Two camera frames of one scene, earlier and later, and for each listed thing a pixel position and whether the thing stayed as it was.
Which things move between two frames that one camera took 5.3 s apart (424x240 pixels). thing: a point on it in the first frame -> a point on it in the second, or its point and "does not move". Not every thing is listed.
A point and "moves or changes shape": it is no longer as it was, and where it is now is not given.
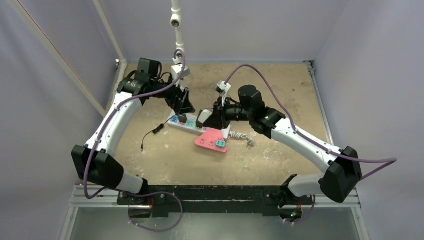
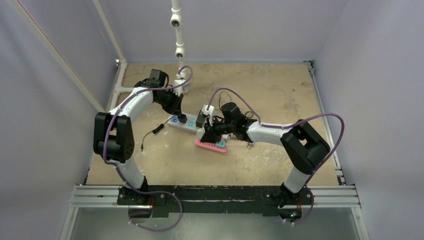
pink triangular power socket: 208,139 does not move
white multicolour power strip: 188,121 does not move
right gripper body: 219,114 -> 211,130
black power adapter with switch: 155,130 does not move
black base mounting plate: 221,200 does not move
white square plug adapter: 204,115 -> 200,133
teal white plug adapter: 220,143 does not move
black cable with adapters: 198,125 moves or changes shape
